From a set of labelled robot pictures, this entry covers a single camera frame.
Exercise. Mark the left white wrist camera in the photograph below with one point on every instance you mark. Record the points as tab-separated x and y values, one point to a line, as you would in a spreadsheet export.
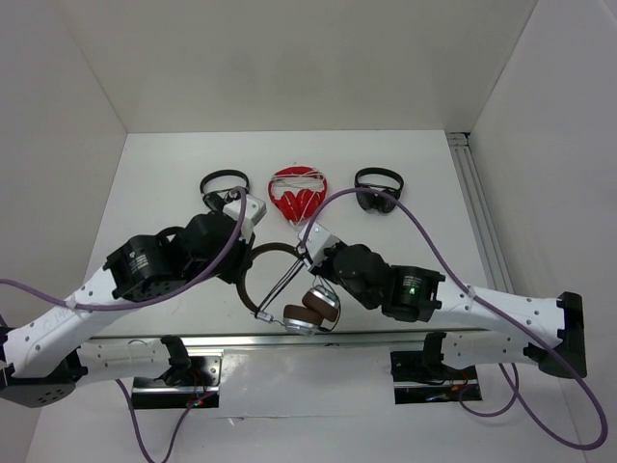
254	211

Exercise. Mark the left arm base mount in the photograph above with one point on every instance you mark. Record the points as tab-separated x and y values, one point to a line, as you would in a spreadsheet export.
198	387

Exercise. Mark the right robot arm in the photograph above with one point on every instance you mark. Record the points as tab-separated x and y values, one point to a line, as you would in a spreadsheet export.
545	332

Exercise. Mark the left black headphones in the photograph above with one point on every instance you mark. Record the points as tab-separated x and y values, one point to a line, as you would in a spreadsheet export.
217	188

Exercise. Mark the red headphones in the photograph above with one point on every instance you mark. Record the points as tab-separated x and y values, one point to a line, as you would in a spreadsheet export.
297	191

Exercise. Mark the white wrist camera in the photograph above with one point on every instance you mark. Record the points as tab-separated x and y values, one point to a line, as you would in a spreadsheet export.
254	211
313	242

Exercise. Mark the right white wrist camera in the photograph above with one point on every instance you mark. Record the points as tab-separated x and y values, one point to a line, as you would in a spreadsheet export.
313	242

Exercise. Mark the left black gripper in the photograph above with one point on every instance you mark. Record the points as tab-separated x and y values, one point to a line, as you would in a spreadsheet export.
244	261

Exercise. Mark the aluminium rail front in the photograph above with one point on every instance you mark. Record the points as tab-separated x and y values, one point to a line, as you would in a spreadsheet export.
385	338

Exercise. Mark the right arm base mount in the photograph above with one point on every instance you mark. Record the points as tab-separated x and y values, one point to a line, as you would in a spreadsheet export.
414	383

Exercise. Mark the aluminium rail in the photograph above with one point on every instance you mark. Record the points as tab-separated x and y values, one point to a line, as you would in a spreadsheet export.
482	223
385	338

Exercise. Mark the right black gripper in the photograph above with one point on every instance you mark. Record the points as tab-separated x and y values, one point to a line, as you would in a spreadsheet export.
322	268

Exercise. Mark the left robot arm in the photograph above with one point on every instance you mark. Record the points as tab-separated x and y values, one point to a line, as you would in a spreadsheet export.
50	357

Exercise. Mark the brown silver headphones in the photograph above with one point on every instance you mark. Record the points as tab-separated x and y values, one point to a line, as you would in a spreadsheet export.
318	312

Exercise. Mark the aluminium rail right side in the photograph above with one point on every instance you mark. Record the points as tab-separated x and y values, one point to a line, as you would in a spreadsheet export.
482	223

